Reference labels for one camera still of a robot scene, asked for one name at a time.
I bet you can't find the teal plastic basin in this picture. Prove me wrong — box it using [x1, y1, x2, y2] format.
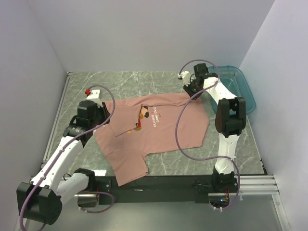
[218, 65, 256, 115]

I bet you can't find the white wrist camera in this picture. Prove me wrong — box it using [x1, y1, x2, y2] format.
[178, 71, 192, 87]
[85, 89, 103, 107]

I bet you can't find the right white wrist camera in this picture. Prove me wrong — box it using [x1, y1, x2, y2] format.
[178, 71, 192, 87]

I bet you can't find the pink printed t shirt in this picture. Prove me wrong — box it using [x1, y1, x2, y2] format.
[94, 93, 209, 186]

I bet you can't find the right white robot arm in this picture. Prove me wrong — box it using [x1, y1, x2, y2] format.
[178, 63, 246, 192]

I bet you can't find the black base beam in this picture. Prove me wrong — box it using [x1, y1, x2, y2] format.
[77, 175, 241, 208]

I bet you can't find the aluminium frame rail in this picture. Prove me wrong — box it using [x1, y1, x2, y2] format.
[26, 176, 281, 196]

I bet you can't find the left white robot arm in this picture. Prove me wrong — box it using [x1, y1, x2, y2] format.
[16, 100, 112, 230]

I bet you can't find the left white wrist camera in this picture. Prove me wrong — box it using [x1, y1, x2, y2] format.
[85, 89, 103, 107]

